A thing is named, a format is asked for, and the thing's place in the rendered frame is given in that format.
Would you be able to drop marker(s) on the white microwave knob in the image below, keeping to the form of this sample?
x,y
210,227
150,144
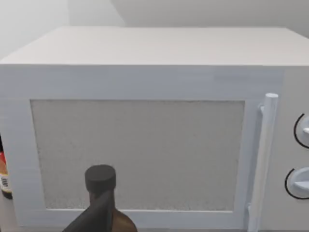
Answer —
x,y
300,182
304,131

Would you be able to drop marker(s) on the pale microwave oven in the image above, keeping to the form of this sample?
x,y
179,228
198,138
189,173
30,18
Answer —
x,y
154,46

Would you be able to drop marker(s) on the pale microwave door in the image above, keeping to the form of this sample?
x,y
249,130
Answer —
x,y
144,82

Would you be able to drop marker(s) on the brown bottle with black cap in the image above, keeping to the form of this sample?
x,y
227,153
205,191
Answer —
x,y
100,177

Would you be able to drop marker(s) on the dark bottle with orange label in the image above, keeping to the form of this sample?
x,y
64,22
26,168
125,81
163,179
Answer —
x,y
4,178

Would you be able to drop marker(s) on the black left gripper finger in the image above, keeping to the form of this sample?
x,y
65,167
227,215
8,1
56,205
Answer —
x,y
96,217

